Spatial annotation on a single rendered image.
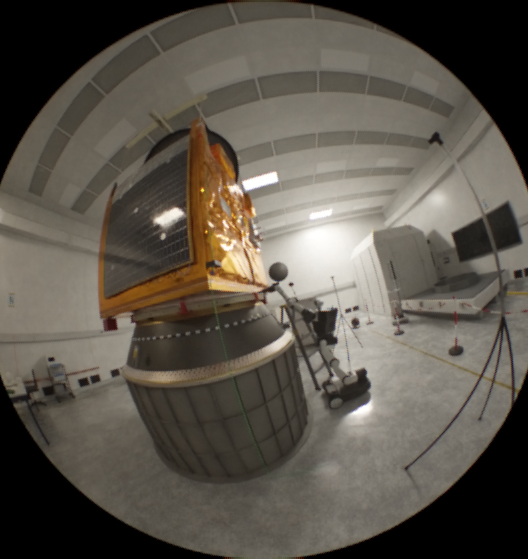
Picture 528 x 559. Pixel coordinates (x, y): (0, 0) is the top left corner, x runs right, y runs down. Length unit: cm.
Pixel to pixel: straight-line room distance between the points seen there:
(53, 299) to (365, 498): 674
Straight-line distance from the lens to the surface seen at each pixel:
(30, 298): 602
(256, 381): 141
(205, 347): 134
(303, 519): 166
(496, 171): 723
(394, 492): 173
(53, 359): 548
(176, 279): 124
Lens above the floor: 158
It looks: 9 degrees up
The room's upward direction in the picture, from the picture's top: 13 degrees counter-clockwise
